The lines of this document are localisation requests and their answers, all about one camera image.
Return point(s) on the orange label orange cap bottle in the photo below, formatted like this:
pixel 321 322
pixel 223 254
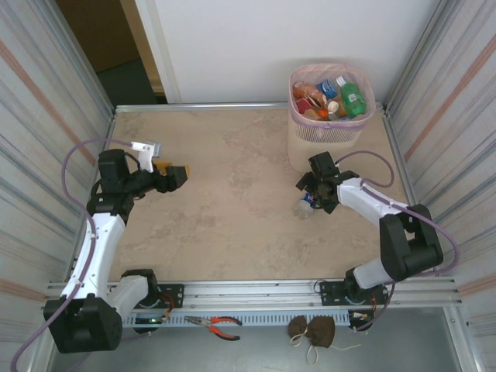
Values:
pixel 321 113

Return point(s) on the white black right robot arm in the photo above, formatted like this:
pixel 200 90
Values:
pixel 364 201

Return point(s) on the aluminium table edge rail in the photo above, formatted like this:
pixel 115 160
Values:
pixel 193 106

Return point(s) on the small control board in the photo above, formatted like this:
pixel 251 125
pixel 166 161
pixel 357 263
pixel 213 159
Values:
pixel 358 317
pixel 149 321

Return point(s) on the white door frame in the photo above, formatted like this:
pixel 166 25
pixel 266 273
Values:
pixel 155 38

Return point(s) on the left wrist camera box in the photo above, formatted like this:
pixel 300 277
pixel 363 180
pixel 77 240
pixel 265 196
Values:
pixel 155 149

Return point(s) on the beige ribbed waste bin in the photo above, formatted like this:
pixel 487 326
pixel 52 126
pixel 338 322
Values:
pixel 310 151

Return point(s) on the blue label white cap bottle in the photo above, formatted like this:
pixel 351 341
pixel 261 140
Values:
pixel 327 88

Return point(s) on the purple plastic bin liner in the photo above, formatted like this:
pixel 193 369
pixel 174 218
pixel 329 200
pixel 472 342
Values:
pixel 360 79

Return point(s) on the blue cap cola logo bottle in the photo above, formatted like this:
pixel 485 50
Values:
pixel 304 207

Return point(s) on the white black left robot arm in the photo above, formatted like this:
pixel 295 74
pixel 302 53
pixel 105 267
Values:
pixel 97 252

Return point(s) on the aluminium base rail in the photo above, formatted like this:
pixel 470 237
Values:
pixel 252 292

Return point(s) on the green soda bottle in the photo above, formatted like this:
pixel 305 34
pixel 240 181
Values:
pixel 352 98

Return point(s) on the red gold label tea bottle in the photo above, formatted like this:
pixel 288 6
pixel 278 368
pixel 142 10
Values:
pixel 308 91

